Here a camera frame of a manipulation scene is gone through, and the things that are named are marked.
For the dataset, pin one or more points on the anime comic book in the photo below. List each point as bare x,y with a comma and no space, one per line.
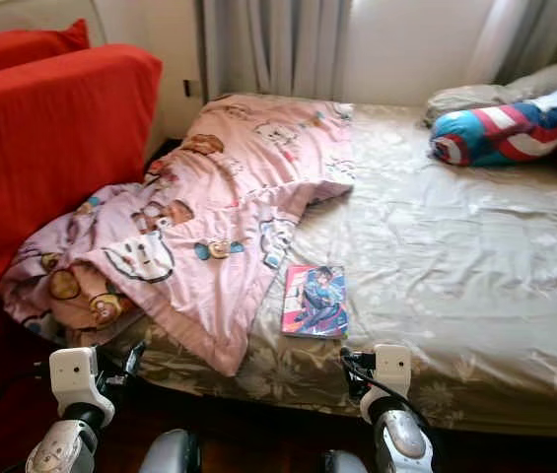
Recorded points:
315,301

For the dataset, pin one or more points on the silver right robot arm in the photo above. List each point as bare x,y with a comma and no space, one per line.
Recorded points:
406,443

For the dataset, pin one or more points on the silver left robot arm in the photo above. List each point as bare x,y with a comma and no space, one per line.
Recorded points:
61,448

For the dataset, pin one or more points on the silver right robot leg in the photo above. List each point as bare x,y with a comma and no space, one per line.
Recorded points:
344,463

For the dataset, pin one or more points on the silver robot leg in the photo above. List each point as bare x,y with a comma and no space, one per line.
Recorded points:
344,463
170,453

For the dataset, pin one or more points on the silver left robot leg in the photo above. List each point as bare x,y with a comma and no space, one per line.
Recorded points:
170,453

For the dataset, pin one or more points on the bed with beige floral sheet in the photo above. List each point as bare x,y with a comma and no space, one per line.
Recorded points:
455,236

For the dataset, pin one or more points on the pink cartoon blanket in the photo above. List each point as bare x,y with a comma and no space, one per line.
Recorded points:
229,177

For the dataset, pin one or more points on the large red cushion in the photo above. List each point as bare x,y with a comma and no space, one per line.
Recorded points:
51,148

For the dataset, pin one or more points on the red white blue bolster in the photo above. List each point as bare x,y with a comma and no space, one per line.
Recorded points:
505,133

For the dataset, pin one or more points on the light beige pillow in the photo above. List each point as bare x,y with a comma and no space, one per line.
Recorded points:
465,101

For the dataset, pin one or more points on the grey curtain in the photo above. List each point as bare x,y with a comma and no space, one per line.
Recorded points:
273,44
554,34

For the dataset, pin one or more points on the taupe pillow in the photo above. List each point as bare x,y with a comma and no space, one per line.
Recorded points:
554,77

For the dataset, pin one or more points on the white sheer curtain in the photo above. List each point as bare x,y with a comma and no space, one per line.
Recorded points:
495,44

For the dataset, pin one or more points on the red pillow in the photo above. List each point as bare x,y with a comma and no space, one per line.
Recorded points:
22,49

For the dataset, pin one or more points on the beige padded headboard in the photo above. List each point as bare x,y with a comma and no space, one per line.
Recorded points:
41,12

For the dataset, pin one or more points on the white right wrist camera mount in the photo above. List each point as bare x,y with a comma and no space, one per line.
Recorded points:
391,370

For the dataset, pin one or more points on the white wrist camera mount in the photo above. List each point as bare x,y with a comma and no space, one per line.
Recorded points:
71,376
391,370

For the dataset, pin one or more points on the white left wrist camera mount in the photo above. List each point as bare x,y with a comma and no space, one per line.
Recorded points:
71,376

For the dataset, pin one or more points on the wall power outlet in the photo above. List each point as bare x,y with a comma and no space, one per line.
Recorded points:
193,88

